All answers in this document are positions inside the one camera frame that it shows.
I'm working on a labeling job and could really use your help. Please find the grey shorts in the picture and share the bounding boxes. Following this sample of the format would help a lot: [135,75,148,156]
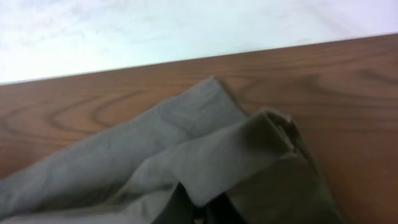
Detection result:
[1,79,344,224]

